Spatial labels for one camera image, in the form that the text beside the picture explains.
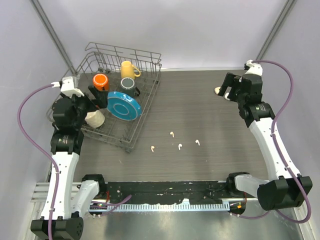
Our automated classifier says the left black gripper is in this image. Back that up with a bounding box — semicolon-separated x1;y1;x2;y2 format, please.
61;85;107;129

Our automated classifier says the white earbud charging case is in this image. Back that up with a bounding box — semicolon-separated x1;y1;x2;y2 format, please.
224;92;230;101

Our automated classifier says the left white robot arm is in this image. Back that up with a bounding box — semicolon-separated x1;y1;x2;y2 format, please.
30;82;107;240

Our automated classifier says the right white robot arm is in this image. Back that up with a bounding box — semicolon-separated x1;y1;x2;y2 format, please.
218;72;313;211

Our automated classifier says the beige earbud case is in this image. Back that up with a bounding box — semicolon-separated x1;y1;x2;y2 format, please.
214;86;221;95

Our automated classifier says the orange mug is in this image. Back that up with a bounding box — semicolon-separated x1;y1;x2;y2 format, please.
92;73;110;92

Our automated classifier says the blue ceramic plate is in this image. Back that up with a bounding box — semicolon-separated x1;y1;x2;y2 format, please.
107;91;142;121

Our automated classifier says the cream textured cup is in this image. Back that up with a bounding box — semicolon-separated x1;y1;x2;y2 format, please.
84;110;105;128

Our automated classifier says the grey mug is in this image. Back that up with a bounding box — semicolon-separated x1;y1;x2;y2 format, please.
119;77;141;98

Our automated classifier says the yellow mug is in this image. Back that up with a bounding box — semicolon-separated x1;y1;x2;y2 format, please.
120;60;141;80

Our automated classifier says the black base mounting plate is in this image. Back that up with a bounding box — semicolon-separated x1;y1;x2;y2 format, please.
94;181;253;205

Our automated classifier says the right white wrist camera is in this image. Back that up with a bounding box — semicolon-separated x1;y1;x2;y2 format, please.
244;59;263;77

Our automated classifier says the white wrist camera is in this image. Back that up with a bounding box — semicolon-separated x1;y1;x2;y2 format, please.
244;59;263;77
60;76;85;98

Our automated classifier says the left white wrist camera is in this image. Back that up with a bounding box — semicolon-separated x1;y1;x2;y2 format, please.
60;76;85;98

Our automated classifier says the grey wire dish rack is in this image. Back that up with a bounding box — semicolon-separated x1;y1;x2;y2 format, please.
45;41;163;154

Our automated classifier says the white slotted cable duct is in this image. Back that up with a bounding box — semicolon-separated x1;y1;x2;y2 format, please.
114;202;230;213

